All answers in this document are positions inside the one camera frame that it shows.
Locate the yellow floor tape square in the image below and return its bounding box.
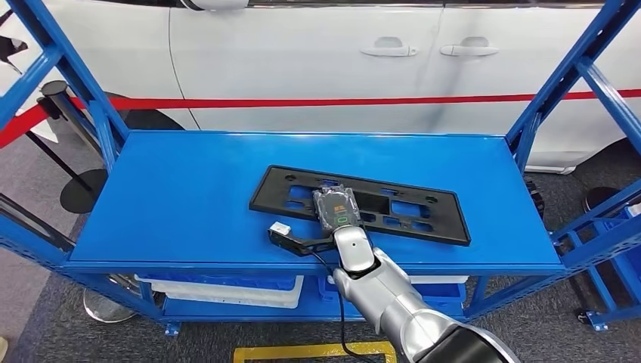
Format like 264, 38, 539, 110
232, 342, 397, 363

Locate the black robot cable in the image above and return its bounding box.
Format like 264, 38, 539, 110
304, 249, 374, 363

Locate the black ribbed block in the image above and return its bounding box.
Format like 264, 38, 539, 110
525, 176, 545, 222

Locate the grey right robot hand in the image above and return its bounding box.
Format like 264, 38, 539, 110
312, 184, 363, 234

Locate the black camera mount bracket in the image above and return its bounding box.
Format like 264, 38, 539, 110
268, 228, 336, 257

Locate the white car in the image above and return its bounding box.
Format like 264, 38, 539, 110
0, 0, 641, 175

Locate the black-capped stanchion post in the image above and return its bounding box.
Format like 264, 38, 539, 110
39, 79, 129, 157

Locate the black round-base stanchion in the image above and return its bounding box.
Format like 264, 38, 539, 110
25, 130, 109, 215
582, 186, 623, 215

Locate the red barrier belt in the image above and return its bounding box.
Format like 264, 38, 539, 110
70, 88, 641, 112
0, 102, 51, 150

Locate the black plastic frame part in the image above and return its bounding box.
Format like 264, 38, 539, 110
249, 165, 472, 247

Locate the white car door handle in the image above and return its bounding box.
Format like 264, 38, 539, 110
439, 36, 500, 57
359, 36, 419, 58

